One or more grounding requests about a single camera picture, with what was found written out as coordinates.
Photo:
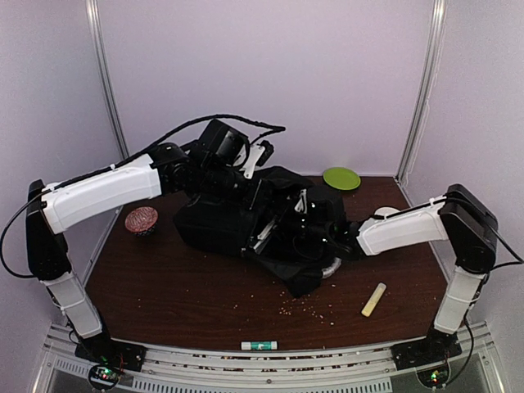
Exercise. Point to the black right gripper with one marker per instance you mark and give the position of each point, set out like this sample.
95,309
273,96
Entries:
293,240

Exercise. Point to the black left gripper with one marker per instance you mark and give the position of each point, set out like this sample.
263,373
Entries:
252,198

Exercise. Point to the black student backpack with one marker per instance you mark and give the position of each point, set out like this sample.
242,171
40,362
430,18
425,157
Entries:
249,226

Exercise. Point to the yellow highlighter marker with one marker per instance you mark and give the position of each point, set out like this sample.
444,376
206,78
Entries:
373,300

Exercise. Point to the green white glue stick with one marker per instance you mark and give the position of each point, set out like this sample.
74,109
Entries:
259,345

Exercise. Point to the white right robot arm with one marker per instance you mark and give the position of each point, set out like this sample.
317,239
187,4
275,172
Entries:
456,217

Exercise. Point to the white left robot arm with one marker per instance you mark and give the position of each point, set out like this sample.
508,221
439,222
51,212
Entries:
55,208

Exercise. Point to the green plate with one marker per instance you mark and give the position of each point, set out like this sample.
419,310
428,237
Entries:
341,178

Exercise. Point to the white bowl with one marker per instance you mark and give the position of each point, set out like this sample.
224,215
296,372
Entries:
385,211

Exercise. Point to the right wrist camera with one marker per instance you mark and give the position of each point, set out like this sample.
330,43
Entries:
302,204

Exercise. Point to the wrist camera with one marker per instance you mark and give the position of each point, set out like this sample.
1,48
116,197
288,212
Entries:
258,155
302,204

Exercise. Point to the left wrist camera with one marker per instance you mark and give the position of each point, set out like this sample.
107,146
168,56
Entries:
258,155

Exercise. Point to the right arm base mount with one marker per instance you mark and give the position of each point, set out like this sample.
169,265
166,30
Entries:
422,352

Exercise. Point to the left aluminium frame post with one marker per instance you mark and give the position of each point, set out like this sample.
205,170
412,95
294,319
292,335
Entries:
95,27

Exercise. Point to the aluminium frame post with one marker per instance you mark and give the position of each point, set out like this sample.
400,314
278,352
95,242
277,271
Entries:
428,78
95,27

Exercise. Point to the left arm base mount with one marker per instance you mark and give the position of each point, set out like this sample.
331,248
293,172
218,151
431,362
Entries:
116,354

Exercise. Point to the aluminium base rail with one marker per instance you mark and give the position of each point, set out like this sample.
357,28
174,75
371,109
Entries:
369,368

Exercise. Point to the right aluminium frame post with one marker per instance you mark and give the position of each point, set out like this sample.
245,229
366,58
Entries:
428,78

